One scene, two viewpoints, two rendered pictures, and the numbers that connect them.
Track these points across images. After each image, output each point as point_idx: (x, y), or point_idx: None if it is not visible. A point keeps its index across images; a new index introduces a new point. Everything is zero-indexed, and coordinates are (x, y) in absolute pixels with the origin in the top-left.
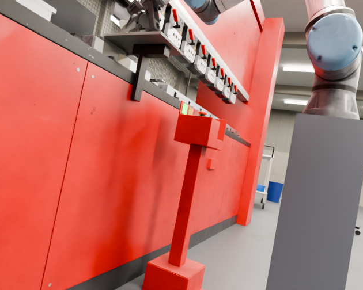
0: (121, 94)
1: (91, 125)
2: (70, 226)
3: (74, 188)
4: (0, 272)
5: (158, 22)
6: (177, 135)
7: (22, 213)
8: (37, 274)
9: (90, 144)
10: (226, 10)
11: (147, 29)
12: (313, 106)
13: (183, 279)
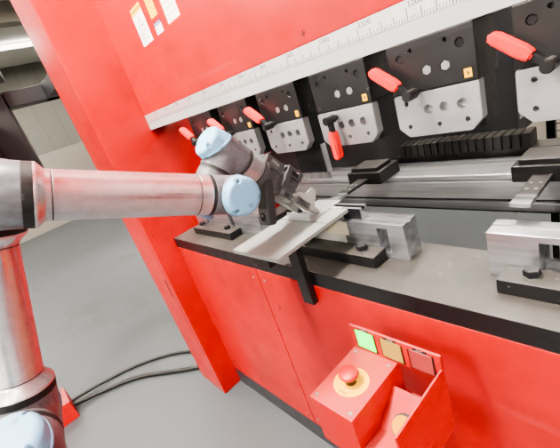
0: (296, 293)
1: (284, 319)
2: (312, 391)
3: (300, 364)
4: (284, 386)
5: (265, 210)
6: None
7: (276, 361)
8: (305, 404)
9: (292, 334)
10: (197, 214)
11: (294, 201)
12: None
13: None
